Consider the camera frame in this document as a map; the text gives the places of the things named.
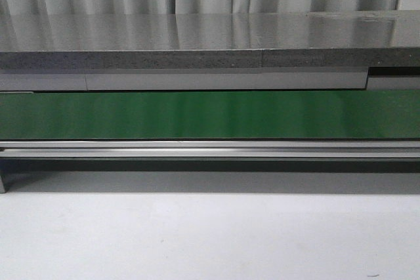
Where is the grey conveyor support leg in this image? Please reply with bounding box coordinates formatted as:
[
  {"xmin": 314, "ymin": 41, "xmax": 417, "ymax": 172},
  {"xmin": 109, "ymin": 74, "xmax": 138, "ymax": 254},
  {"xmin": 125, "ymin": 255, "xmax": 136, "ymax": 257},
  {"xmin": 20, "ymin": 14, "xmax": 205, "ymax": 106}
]
[{"xmin": 0, "ymin": 159, "xmax": 12, "ymax": 193}]

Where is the aluminium conveyor front rail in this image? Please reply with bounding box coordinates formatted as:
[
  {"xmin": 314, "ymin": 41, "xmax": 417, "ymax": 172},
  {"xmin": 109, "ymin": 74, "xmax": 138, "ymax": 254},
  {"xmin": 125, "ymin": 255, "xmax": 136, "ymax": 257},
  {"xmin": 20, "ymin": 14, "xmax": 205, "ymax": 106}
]
[{"xmin": 1, "ymin": 140, "xmax": 419, "ymax": 159}]

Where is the grey rear guide rail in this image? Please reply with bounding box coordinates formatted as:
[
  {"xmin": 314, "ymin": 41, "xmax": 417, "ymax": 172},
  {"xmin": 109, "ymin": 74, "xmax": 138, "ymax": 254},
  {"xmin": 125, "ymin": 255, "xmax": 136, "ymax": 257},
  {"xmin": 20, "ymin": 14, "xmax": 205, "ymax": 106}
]
[{"xmin": 1, "ymin": 66, "xmax": 419, "ymax": 92}]

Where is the green conveyor belt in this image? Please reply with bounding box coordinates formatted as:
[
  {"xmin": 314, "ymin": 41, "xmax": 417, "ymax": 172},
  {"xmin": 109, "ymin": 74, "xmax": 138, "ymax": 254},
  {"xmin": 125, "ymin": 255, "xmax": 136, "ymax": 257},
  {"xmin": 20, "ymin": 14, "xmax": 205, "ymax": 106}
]
[{"xmin": 1, "ymin": 90, "xmax": 419, "ymax": 140}]

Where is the grey stone slab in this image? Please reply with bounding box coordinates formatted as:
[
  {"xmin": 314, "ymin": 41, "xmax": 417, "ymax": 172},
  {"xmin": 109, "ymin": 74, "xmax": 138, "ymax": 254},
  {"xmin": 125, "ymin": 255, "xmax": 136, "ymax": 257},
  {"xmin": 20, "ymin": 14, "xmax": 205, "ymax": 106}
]
[{"xmin": 1, "ymin": 10, "xmax": 419, "ymax": 70}]

